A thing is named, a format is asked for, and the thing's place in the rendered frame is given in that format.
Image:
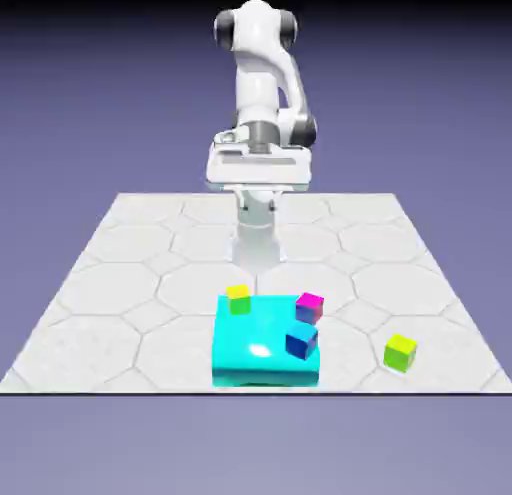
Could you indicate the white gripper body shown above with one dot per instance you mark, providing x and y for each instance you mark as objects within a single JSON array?
[{"x": 258, "y": 170}]

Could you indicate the small lime cube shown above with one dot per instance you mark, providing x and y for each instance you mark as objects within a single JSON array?
[{"x": 399, "y": 353}]

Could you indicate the small yellow cube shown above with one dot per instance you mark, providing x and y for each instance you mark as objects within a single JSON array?
[{"x": 238, "y": 299}]

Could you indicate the small magenta cube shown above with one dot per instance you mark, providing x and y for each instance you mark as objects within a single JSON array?
[{"x": 308, "y": 308}]

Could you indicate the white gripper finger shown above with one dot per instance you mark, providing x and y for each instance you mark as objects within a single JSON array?
[
  {"x": 242, "y": 202},
  {"x": 273, "y": 202}
]

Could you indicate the small blue cube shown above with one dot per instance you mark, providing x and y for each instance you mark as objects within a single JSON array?
[{"x": 300, "y": 340}]

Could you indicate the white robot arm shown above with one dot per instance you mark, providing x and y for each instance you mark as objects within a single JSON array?
[{"x": 256, "y": 91}]

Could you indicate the large cyan box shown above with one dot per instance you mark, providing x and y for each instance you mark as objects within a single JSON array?
[{"x": 256, "y": 343}]

